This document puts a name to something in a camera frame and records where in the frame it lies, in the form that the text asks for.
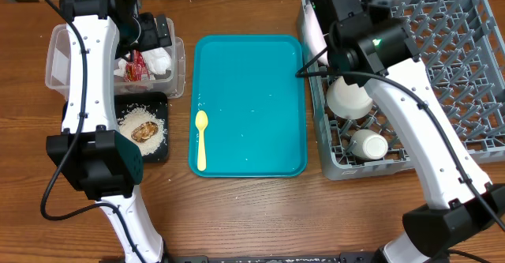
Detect pale green bowl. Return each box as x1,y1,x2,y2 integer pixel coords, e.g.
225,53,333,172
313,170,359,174
326,77,373,119

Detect white napkin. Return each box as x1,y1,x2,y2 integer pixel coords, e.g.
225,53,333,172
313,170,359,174
114,48,172,80

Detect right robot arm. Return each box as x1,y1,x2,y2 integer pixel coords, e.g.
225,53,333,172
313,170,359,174
309,0,504,262

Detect red ketchup packet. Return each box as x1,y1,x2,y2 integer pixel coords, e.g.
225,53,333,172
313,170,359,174
124,50,150,82

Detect pink plate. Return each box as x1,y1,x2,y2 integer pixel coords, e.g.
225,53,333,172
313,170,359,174
302,6,327,57

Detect brown food scraps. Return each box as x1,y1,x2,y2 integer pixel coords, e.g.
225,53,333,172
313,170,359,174
130,121,159,143

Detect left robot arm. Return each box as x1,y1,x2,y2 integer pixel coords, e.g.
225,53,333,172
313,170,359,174
40,0,173,262

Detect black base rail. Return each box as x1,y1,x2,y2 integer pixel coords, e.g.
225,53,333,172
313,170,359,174
172,251,378,263

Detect white cup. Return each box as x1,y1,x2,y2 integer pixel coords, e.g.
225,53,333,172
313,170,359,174
350,129,388,160

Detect black tray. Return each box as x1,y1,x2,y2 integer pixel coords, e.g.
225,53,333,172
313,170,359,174
46,92,168,184

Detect grey dish rack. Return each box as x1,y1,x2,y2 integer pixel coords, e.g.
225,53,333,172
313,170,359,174
297,0,504,180

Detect teal serving tray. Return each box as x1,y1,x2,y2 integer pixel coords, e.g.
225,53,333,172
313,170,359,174
188,35,308,178

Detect white rice pile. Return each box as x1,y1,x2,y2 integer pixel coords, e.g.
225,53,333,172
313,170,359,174
118,103,166,156

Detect yellow plastic spoon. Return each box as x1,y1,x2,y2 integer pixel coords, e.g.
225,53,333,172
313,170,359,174
195,111,208,171

